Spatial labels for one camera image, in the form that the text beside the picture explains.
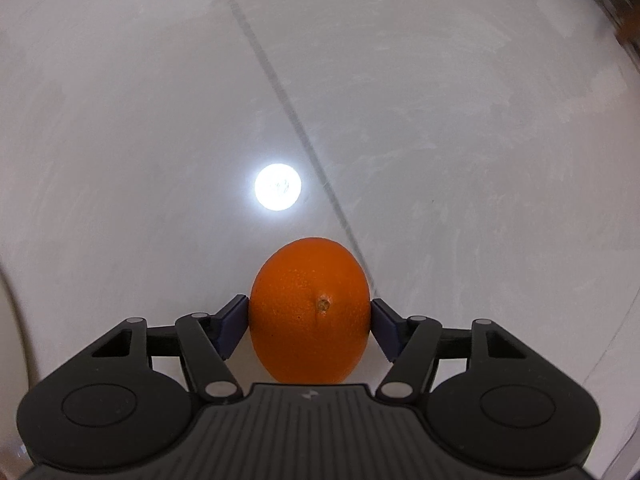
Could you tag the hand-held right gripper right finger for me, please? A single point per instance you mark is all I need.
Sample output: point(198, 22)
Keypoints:
point(387, 330)

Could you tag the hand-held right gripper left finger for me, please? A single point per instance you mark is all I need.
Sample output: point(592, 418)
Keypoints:
point(232, 327)

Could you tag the orange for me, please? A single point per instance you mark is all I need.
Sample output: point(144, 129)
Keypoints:
point(310, 310)

